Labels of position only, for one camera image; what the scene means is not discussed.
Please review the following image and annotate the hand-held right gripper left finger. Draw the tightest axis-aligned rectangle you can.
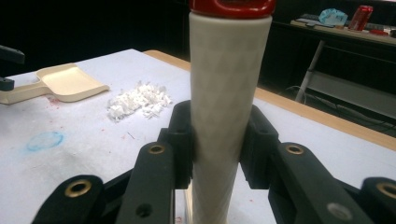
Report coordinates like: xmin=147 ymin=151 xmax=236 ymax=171
xmin=158 ymin=100 xmax=194 ymax=190

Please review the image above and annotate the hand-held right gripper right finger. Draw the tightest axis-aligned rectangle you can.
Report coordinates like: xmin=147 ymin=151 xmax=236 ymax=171
xmin=238 ymin=105 xmax=280 ymax=190

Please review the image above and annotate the white handle with red cap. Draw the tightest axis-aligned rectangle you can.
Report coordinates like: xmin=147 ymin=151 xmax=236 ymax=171
xmin=188 ymin=0 xmax=277 ymax=224

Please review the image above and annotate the cream plastic dustpan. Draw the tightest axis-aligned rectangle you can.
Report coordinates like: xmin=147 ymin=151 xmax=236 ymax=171
xmin=0 ymin=63 xmax=110 ymax=105

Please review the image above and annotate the pile of white paper scraps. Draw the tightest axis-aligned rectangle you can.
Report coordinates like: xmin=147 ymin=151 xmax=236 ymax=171
xmin=106 ymin=80 xmax=173 ymax=123

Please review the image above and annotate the white table cover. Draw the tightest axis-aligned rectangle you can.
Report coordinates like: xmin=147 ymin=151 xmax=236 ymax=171
xmin=0 ymin=48 xmax=396 ymax=224

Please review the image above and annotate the background desk with white legs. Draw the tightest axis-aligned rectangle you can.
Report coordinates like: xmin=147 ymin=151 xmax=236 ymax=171
xmin=290 ymin=20 xmax=396 ymax=120

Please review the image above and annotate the dark flat device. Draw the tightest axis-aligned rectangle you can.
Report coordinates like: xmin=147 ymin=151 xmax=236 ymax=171
xmin=299 ymin=13 xmax=322 ymax=28

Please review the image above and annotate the light blue plastic bag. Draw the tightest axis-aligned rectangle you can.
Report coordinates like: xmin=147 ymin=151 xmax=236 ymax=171
xmin=318 ymin=7 xmax=349 ymax=27

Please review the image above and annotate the red drink can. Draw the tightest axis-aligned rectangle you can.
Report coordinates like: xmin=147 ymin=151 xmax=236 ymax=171
xmin=347 ymin=5 xmax=374 ymax=32

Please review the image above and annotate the black floor cable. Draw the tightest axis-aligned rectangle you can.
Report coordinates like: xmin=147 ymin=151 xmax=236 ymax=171
xmin=278 ymin=85 xmax=396 ymax=133

